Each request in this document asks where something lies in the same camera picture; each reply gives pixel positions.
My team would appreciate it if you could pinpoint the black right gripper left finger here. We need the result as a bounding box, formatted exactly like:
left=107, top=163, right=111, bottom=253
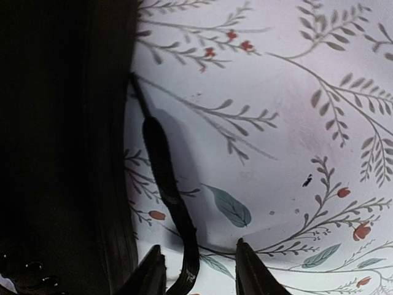
left=118, top=245, right=166, bottom=295

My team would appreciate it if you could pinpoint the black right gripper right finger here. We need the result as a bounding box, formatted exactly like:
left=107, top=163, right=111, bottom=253
left=235, top=238, right=290, bottom=295

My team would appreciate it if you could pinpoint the black front canvas sneaker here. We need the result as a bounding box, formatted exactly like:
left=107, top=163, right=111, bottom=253
left=1, top=1, right=200, bottom=294

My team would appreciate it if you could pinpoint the floral tablecloth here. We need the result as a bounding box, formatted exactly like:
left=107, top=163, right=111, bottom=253
left=133, top=1, right=392, bottom=294

